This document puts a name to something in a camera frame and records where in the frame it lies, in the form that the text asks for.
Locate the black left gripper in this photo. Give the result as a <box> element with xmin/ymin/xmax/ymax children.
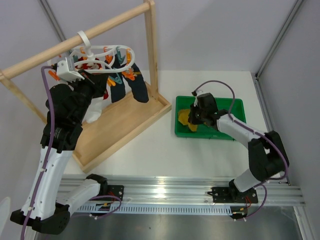
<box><xmin>67</xmin><ymin>68</ymin><xmax>109</xmax><ymax>124</ymax></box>

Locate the yellow sock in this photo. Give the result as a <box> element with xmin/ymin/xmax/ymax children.
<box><xmin>178</xmin><ymin>108</ymin><xmax>198</xmax><ymax>132</ymax></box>

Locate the white plastic clip hanger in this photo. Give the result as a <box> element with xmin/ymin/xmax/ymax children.
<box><xmin>48</xmin><ymin>31</ymin><xmax>135</xmax><ymax>84</ymax></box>

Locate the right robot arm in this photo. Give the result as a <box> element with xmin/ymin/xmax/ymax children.
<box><xmin>188</xmin><ymin>90</ymin><xmax>290</xmax><ymax>202</ymax></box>

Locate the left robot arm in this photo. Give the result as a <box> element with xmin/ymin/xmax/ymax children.
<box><xmin>10</xmin><ymin>72</ymin><xmax>109</xmax><ymax>235</ymax></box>

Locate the green plastic tray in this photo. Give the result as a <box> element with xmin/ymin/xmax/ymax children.
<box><xmin>174</xmin><ymin>95</ymin><xmax>247</xmax><ymax>141</ymax></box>

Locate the red sock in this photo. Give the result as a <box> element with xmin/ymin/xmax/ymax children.
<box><xmin>75</xmin><ymin>57</ymin><xmax>109</xmax><ymax>100</ymax></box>

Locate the wooden drying rack stand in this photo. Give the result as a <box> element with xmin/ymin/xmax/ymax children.
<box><xmin>0</xmin><ymin>0</ymin><xmax>171</xmax><ymax>173</ymax></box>

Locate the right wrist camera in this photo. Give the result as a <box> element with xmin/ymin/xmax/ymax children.
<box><xmin>191</xmin><ymin>89</ymin><xmax>205</xmax><ymax>97</ymax></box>

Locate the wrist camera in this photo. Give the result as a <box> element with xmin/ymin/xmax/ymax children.
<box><xmin>52</xmin><ymin>56</ymin><xmax>85</xmax><ymax>83</ymax></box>
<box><xmin>191</xmin><ymin>89</ymin><xmax>205</xmax><ymax>97</ymax></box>

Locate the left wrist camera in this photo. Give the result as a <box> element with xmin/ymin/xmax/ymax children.
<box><xmin>52</xmin><ymin>56</ymin><xmax>85</xmax><ymax>83</ymax></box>

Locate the aluminium mounting rail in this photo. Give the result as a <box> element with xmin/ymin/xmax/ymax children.
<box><xmin>53</xmin><ymin>174</ymin><xmax>307</xmax><ymax>216</ymax></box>

